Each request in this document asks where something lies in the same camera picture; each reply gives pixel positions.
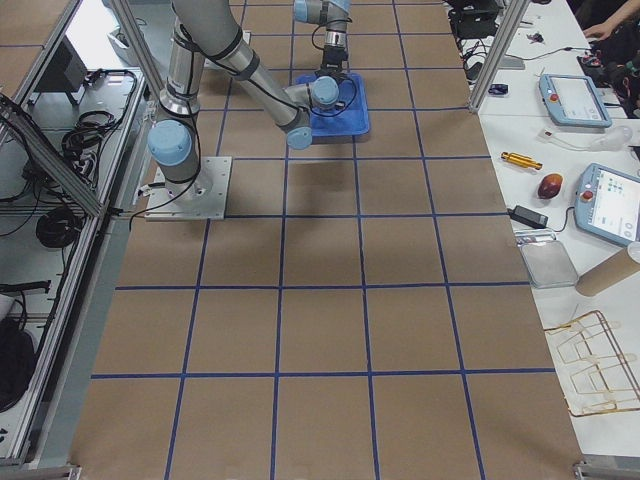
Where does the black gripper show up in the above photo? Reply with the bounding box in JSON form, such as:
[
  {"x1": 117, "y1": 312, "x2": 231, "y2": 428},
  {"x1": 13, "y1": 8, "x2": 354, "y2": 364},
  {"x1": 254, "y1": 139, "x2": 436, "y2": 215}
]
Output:
[{"x1": 314, "y1": 44, "x2": 348, "y2": 78}]

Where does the blue plastic tray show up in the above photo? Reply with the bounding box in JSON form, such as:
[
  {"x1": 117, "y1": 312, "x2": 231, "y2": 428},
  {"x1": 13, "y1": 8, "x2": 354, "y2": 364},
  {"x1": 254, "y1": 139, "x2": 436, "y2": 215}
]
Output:
[{"x1": 294, "y1": 73, "x2": 370, "y2": 139}]

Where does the small blue black device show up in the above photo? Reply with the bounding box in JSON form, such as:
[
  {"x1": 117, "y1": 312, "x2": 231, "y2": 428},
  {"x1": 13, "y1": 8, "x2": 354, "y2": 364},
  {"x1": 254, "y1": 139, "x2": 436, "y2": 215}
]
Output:
[{"x1": 488, "y1": 83, "x2": 509, "y2": 97}]

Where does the gold cylindrical tool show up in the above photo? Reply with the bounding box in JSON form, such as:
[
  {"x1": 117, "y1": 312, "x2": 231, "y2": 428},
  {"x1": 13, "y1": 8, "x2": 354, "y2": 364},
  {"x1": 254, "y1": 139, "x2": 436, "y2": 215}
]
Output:
[{"x1": 500, "y1": 152, "x2": 543, "y2": 171}]

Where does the teach pendant far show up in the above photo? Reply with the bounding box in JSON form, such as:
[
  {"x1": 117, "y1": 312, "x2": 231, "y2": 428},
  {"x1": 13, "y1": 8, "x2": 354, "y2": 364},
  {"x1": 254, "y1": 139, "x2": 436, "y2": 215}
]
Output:
[{"x1": 538, "y1": 74, "x2": 612, "y2": 128}]

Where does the teach pendant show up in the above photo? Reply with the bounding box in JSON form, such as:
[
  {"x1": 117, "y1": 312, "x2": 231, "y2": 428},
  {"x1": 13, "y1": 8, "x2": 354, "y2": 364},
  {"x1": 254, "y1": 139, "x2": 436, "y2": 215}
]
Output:
[
  {"x1": 574, "y1": 163, "x2": 639, "y2": 246},
  {"x1": 538, "y1": 74, "x2": 612, "y2": 128}
]

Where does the black power adapter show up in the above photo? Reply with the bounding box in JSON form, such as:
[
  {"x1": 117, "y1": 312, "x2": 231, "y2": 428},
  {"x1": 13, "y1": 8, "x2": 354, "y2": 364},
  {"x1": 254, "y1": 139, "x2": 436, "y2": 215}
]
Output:
[{"x1": 507, "y1": 205, "x2": 548, "y2": 229}]

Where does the metal tin box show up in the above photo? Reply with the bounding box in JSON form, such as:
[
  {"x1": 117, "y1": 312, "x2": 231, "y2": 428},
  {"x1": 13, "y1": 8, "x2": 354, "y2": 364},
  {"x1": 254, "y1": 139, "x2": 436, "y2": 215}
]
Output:
[{"x1": 514, "y1": 229, "x2": 578, "y2": 289}]

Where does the teach pendant near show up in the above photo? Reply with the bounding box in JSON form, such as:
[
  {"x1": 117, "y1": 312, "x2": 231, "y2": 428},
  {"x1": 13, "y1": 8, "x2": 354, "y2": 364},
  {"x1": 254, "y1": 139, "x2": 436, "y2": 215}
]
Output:
[{"x1": 574, "y1": 163, "x2": 639, "y2": 246}]

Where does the cardboard tube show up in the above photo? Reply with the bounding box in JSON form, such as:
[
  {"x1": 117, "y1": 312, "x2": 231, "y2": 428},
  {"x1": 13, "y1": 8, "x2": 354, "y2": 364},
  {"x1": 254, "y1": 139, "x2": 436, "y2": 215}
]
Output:
[{"x1": 575, "y1": 241, "x2": 639, "y2": 297}]

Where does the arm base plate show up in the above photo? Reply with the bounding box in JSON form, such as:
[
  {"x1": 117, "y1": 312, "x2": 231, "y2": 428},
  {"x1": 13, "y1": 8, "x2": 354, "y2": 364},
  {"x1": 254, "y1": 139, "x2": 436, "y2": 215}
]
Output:
[{"x1": 144, "y1": 156, "x2": 232, "y2": 221}]

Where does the aluminium frame post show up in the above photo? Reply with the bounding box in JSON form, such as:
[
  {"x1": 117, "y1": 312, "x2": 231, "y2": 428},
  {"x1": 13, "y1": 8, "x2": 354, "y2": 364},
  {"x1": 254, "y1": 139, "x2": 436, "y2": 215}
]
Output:
[{"x1": 468, "y1": 0, "x2": 529, "y2": 113}]

